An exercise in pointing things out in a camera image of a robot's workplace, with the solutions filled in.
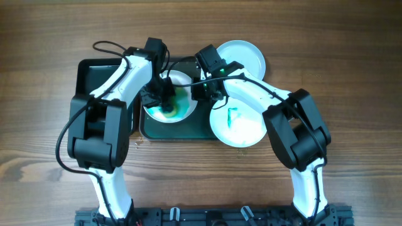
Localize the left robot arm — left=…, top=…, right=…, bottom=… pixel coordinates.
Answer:
left=59, top=38, right=175, bottom=225

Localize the green yellow sponge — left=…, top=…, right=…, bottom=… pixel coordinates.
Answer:
left=161, top=102, right=178, bottom=118

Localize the black rectangular water bin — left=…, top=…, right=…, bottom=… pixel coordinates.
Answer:
left=75, top=58, right=140, bottom=135

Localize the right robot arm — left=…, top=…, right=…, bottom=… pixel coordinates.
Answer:
left=192, top=45, right=331, bottom=225

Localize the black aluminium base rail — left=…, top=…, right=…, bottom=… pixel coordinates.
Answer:
left=74, top=205, right=355, bottom=226

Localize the light blue plate top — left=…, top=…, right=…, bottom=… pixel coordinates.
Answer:
left=217, top=40, right=266, bottom=80

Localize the left black cable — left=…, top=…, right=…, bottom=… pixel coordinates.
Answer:
left=55, top=40, right=133, bottom=226

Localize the white plate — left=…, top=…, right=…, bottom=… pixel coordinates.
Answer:
left=143, top=70, right=197, bottom=123
left=210, top=97, right=267, bottom=148

